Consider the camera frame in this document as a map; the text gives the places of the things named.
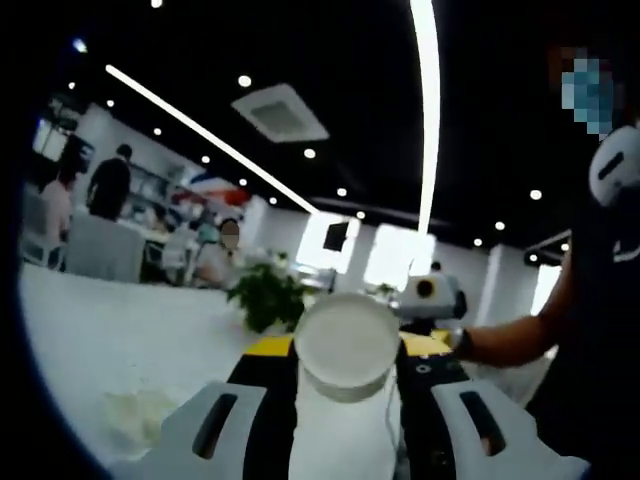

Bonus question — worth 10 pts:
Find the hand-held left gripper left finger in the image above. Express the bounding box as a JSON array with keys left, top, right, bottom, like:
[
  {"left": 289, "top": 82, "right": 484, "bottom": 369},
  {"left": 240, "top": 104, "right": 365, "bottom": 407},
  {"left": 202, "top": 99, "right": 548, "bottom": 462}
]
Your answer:
[{"left": 112, "top": 335, "right": 301, "bottom": 480}]

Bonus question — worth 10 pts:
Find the red blue striped wall banner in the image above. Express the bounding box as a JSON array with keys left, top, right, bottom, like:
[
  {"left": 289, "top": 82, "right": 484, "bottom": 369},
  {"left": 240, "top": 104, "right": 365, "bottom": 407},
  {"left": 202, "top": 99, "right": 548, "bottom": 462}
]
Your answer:
[{"left": 172, "top": 169, "right": 249, "bottom": 206}]

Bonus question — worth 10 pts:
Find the dark wall screen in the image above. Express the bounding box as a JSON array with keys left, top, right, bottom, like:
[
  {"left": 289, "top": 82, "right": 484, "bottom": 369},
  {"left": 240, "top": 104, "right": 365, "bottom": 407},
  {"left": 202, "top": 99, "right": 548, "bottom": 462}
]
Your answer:
[{"left": 62, "top": 134, "right": 96, "bottom": 174}]

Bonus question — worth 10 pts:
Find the pile of white paper cups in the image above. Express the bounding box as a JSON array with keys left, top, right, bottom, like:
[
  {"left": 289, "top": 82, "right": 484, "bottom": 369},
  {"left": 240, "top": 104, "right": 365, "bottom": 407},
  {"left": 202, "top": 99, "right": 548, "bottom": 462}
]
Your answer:
[{"left": 102, "top": 387, "right": 169, "bottom": 454}]

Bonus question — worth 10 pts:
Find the grey partition panel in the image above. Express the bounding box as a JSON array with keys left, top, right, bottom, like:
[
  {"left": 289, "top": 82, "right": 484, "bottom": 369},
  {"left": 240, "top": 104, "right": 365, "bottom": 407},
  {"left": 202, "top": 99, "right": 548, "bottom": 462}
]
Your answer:
[{"left": 64, "top": 213, "right": 146, "bottom": 284}]

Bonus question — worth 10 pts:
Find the white paper cup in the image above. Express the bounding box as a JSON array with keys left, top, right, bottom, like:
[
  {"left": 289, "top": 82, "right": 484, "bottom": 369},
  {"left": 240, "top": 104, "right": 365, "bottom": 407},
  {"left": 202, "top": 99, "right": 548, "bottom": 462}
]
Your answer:
[{"left": 292, "top": 292, "right": 401, "bottom": 480}]

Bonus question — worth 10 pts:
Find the long curved ceiling light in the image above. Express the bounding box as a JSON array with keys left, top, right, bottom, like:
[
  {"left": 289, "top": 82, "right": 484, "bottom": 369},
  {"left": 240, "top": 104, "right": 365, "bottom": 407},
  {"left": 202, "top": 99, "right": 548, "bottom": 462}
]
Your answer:
[
  {"left": 104, "top": 63, "right": 317, "bottom": 215},
  {"left": 409, "top": 0, "right": 441, "bottom": 236}
]

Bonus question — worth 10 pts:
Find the person's dark torso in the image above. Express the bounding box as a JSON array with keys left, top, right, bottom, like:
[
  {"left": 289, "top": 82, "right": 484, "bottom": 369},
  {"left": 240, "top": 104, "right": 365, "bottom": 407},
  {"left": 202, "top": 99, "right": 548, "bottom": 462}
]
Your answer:
[{"left": 524, "top": 199, "right": 640, "bottom": 480}]

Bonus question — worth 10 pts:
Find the white worn device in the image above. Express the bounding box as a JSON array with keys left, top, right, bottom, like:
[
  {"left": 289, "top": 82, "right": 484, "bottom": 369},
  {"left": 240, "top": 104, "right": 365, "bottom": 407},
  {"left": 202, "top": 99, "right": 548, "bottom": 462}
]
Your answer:
[{"left": 588, "top": 124, "right": 640, "bottom": 207}]

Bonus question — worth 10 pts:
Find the green potted plant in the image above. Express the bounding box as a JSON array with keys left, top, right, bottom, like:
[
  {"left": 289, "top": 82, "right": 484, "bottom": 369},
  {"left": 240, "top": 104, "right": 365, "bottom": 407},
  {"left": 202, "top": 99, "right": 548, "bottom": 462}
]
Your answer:
[{"left": 227, "top": 252, "right": 319, "bottom": 335}]

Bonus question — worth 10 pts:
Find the black wristband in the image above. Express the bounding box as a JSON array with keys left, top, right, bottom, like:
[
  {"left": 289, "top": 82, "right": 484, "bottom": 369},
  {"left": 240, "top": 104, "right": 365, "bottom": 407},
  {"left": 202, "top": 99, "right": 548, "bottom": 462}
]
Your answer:
[{"left": 457, "top": 327, "right": 476, "bottom": 362}]

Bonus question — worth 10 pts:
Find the white shelf unit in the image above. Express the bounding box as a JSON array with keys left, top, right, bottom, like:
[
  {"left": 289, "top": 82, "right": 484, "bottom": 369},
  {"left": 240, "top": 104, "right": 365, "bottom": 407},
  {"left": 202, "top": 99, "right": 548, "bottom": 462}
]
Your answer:
[{"left": 127, "top": 162, "right": 189, "bottom": 221}]

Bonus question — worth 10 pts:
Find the group of round ceiling spotlights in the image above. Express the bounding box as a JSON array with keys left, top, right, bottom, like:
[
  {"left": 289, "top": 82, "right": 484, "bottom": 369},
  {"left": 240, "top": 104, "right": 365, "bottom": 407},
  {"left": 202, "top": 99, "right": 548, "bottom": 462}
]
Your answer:
[{"left": 67, "top": 0, "right": 571, "bottom": 266}]

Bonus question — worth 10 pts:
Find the white ceiling air vent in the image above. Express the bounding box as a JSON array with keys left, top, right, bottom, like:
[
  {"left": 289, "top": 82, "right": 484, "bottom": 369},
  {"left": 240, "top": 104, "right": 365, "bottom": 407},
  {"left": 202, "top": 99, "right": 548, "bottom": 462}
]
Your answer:
[{"left": 230, "top": 82, "right": 331, "bottom": 144}]

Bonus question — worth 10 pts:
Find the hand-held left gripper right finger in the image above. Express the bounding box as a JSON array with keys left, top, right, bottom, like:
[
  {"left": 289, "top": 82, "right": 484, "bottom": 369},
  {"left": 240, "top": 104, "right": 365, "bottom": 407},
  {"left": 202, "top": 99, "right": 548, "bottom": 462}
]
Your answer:
[{"left": 396, "top": 329, "right": 591, "bottom": 480}]

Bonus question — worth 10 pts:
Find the black wall-mounted screen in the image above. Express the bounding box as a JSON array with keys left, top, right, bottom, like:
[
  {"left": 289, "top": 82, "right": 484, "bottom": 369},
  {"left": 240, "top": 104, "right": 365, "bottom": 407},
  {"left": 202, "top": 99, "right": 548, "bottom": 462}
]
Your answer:
[{"left": 323, "top": 222, "right": 350, "bottom": 251}]

